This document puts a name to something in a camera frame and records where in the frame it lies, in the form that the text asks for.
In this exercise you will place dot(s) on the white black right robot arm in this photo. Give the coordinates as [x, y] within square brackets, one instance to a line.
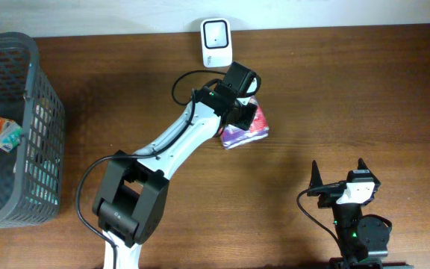
[361, 239]

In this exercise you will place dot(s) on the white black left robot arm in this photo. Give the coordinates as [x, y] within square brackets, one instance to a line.
[131, 199]

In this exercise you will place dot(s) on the white barcode scanner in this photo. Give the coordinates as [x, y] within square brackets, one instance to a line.
[216, 42]

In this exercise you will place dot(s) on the small teal tissue packet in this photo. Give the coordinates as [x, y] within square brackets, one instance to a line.
[10, 137]

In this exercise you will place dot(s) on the grey plastic mesh basket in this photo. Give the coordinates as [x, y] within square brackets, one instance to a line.
[31, 173]

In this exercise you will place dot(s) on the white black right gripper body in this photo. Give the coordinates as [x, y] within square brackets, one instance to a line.
[330, 194]

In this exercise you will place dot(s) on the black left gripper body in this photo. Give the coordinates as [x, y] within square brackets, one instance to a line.
[245, 109]

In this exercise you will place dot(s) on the purple red tissue pack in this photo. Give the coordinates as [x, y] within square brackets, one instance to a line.
[233, 136]

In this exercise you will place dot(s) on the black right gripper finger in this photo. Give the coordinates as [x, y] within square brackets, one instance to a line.
[362, 166]
[315, 180]

